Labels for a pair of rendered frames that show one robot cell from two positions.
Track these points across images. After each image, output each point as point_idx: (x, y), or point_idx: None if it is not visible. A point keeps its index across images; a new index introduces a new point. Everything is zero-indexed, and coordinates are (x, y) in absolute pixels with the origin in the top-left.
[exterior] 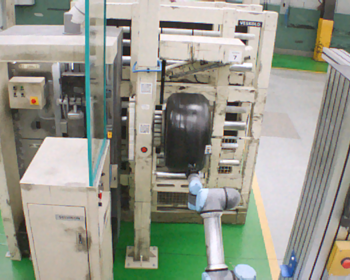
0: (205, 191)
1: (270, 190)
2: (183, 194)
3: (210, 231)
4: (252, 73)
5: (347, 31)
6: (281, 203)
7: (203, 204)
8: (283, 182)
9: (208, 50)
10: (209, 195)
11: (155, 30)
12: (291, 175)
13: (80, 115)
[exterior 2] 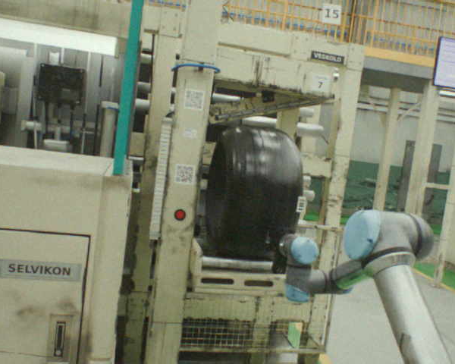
0: (370, 211)
1: (331, 341)
2: (208, 341)
3: (406, 297)
4: (311, 153)
5: (361, 181)
6: (356, 359)
7: (376, 234)
8: (344, 331)
9: (281, 70)
10: (383, 218)
11: (217, 1)
12: (353, 324)
13: (67, 145)
